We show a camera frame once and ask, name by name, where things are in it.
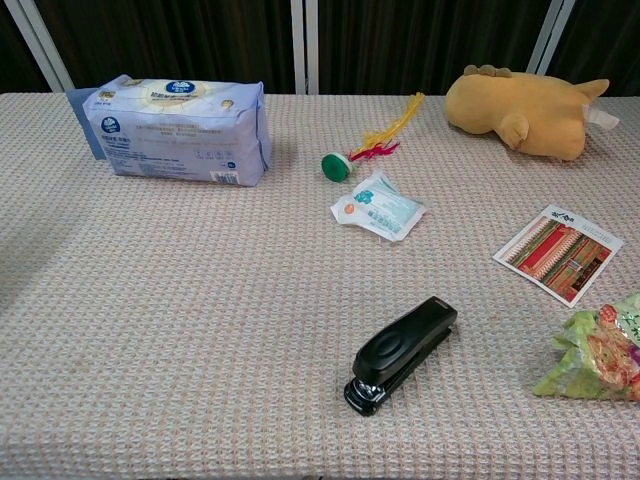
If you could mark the light purple tissue pack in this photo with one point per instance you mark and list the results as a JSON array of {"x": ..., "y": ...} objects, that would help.
[{"x": 180, "y": 135}]

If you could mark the white partition post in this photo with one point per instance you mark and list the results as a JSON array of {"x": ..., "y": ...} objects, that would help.
[
  {"x": 305, "y": 45},
  {"x": 547, "y": 35},
  {"x": 40, "y": 45}
]

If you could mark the green snack packet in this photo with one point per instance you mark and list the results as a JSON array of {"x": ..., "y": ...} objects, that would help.
[{"x": 595, "y": 355}]

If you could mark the black stapler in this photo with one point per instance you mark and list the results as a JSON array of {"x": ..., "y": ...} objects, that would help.
[{"x": 400, "y": 345}]

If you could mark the yellow plush toy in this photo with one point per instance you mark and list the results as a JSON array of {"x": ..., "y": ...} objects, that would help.
[{"x": 525, "y": 112}]

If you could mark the black pleated curtain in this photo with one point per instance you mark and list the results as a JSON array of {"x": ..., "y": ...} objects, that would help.
[
  {"x": 175, "y": 37},
  {"x": 600, "y": 40},
  {"x": 15, "y": 55},
  {"x": 425, "y": 40}
]

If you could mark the feather shuttlecock green base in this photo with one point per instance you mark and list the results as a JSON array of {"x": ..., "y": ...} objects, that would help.
[{"x": 337, "y": 166}]

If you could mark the beige woven tablecloth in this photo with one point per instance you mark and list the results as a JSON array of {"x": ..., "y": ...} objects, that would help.
[{"x": 200, "y": 300}]

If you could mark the small white wipe packet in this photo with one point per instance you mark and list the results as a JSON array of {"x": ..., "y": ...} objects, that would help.
[{"x": 382, "y": 207}]

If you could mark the red patterned postcard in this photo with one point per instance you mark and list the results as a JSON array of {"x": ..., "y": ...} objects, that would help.
[{"x": 557, "y": 255}]

